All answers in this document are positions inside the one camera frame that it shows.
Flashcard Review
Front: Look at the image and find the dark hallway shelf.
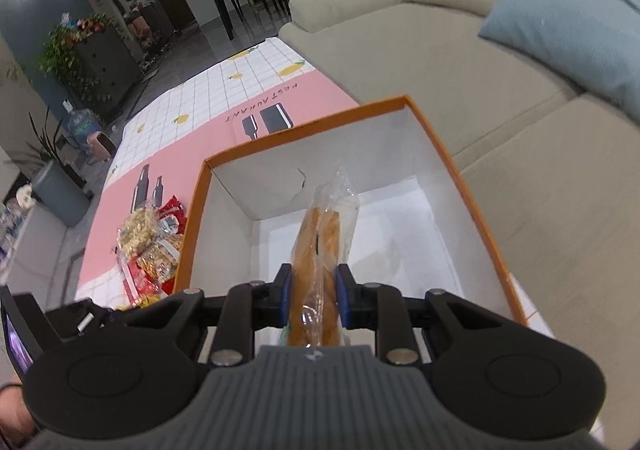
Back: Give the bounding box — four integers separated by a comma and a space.
125, 2, 173, 47

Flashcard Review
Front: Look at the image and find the person's left forearm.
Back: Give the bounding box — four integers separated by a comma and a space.
0, 382, 37, 448

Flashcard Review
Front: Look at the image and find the white low sideboard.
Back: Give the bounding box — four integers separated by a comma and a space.
0, 205, 68, 283

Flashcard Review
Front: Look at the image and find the clear nut packet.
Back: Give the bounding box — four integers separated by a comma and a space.
117, 207, 161, 256

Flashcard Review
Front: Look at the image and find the blue water bottle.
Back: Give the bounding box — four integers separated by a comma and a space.
67, 107, 103, 142

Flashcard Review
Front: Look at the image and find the dark grey cabinet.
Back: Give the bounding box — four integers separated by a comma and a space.
75, 25, 143, 106

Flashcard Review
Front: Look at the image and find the bread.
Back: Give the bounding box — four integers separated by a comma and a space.
285, 164, 361, 348

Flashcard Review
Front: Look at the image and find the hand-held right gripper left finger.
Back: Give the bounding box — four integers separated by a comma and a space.
125, 264, 293, 368

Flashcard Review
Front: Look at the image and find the pink white printed mat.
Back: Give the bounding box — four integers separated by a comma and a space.
75, 36, 556, 346

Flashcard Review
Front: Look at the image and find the red silver snack packet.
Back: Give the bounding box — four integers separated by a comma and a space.
157, 194, 188, 236

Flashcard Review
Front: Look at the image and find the small pink heater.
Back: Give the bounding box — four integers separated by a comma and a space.
87, 129, 117, 163

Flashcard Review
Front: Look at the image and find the dark cabinet with plants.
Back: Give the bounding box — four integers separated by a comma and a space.
39, 12, 118, 103

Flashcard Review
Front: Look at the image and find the grey plant pot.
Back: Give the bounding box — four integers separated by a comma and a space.
30, 160, 91, 227

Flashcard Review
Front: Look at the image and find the yellow green snack packet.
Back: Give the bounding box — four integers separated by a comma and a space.
130, 292, 171, 312

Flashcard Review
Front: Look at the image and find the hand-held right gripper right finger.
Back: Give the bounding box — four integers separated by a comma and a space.
335, 262, 506, 366

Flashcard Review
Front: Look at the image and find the beige sofa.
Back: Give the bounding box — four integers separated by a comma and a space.
277, 0, 640, 450

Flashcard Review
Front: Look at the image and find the red pink snack packet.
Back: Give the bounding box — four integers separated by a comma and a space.
117, 255, 166, 306

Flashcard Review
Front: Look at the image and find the light blue pillow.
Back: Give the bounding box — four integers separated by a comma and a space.
477, 0, 640, 126

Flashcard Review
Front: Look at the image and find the orange cardboard box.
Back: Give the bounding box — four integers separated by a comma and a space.
172, 95, 528, 348

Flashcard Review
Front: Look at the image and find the long-leaf potted plant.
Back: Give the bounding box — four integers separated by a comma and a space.
5, 105, 86, 191

